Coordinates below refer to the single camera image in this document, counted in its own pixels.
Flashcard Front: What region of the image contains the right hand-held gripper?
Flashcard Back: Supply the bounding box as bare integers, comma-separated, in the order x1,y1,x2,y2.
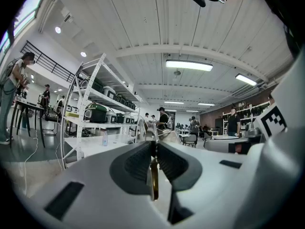
204,49,305,154

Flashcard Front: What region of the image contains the white storage case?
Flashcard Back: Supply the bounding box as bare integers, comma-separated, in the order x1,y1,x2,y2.
105,111,118,124

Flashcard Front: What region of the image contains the person's black jacket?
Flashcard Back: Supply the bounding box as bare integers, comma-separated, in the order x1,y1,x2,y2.
258,0,305,59

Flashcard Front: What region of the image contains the long ceiling lamp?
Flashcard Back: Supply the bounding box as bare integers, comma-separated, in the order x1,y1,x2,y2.
235,73,258,86
165,59,214,72

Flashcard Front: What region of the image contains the white floor cable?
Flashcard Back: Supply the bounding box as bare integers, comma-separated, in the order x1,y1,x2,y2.
22,127,39,197

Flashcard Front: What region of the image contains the grey dining chair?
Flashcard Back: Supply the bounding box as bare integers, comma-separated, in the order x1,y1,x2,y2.
184,134,197,148

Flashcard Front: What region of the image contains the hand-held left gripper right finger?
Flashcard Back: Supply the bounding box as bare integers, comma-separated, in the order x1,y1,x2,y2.
155,141,203,192

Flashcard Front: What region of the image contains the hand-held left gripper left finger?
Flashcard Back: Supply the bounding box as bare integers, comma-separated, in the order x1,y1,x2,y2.
109,141,153,196

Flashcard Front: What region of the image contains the white wall shelving rack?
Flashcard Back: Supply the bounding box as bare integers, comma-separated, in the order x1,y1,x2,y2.
222,101,271,129

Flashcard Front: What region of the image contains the black metal table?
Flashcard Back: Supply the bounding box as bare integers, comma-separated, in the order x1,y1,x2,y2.
9,98,46,149

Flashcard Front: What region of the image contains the black balcony railing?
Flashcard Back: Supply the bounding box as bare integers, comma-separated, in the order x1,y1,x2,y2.
20,40,76,82

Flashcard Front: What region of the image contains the black cantilever chair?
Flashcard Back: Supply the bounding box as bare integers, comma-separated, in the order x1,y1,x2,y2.
43,103,63,136

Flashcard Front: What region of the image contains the white metal shelving rack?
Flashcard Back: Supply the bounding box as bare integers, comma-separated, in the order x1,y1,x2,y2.
61,52,142,169

